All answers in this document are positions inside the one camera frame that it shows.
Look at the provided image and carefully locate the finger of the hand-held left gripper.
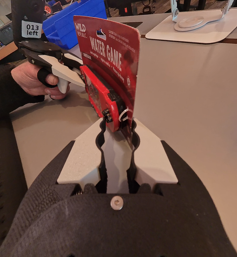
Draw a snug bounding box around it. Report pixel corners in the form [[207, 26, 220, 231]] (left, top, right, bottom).
[[38, 54, 86, 88], [60, 53, 83, 76]]

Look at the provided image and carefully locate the person's left forearm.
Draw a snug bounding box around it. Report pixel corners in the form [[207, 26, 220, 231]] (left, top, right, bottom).
[[0, 64, 45, 121]]

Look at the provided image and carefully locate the wooden background desk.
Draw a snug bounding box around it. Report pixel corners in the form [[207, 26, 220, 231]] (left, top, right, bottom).
[[0, 42, 18, 65]]

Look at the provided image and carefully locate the person's left hand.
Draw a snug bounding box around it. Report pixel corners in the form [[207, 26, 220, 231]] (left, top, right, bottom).
[[11, 63, 70, 100]]

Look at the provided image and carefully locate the white monitor stand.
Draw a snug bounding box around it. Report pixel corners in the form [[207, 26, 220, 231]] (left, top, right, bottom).
[[145, 0, 237, 43]]

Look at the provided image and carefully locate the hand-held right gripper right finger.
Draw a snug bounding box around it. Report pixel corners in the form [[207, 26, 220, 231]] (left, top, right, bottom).
[[127, 118, 179, 194]]

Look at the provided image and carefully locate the blue plastic bin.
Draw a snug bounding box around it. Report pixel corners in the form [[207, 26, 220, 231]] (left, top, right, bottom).
[[43, 0, 107, 50]]

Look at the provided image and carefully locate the red carded water game toy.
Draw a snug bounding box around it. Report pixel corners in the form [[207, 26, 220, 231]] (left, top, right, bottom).
[[73, 15, 141, 151]]

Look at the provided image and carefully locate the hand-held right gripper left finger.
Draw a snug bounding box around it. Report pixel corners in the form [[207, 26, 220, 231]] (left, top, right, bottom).
[[56, 117, 108, 194]]

